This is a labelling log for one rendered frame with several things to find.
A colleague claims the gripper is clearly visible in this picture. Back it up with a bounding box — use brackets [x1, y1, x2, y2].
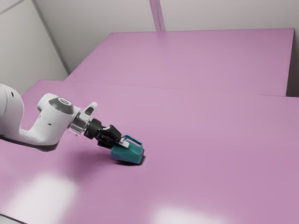
[83, 118, 130, 149]

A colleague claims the teal faceted mug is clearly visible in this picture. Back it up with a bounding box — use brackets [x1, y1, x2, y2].
[110, 134, 144, 165]

